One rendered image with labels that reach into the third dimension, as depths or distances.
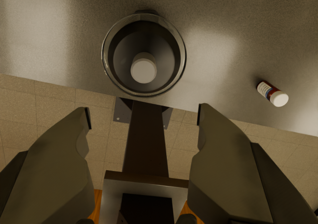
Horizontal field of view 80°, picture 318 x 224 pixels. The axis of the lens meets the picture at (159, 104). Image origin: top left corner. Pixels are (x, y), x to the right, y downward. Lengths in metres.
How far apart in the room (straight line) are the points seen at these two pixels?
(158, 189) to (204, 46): 0.52
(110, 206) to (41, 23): 0.66
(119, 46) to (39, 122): 1.74
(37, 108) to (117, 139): 0.70
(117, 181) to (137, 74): 0.57
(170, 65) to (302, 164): 2.43
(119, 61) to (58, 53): 0.30
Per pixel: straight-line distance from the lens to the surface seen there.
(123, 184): 0.75
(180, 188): 0.77
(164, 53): 0.23
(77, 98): 1.68
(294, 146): 2.36
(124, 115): 1.65
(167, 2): 0.47
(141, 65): 0.21
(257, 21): 0.53
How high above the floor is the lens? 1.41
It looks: 61 degrees down
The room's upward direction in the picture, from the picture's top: 175 degrees clockwise
